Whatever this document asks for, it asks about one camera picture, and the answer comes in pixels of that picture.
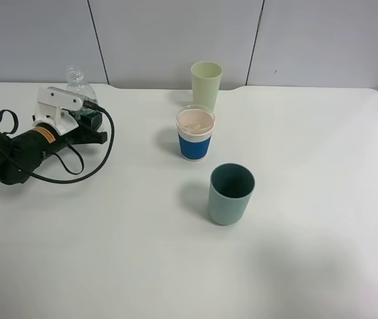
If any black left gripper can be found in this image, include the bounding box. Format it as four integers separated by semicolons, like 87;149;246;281
11;123;108;166

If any clear bottle with green label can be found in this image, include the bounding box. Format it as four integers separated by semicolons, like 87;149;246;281
66;66;103;132

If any glass cup with blue sleeve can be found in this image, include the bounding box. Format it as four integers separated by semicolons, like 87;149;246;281
176;105;215;161

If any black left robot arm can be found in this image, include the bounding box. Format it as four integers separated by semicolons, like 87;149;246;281
0;98;115;185

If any pale green plastic cup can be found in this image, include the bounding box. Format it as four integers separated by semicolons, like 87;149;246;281
191;61;223;111

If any teal plastic cup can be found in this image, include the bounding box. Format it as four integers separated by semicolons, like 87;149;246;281
207;163;256;226

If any black left camera cable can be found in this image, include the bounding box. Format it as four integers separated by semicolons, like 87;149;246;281
31;101;116;185

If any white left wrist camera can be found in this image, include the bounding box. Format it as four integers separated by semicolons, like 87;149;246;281
33;86;86;136

